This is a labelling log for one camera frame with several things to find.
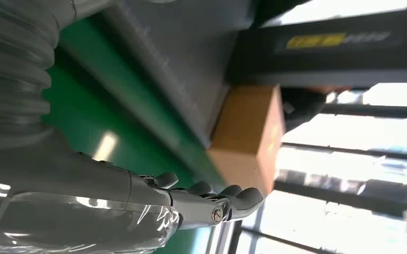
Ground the green conveyor belt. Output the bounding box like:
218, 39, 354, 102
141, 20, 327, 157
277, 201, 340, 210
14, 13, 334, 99
41, 17, 227, 254

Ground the brown cardboard delivery box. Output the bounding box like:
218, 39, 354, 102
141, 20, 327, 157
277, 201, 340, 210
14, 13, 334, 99
206, 85, 287, 196

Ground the black inbound scanner machine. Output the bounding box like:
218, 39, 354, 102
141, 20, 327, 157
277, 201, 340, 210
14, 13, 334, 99
98, 0, 407, 148

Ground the person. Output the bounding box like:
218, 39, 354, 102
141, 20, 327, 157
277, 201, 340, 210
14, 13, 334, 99
281, 87, 331, 132

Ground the dark window frame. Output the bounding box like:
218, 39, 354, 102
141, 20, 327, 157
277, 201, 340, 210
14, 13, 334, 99
206, 82, 407, 254

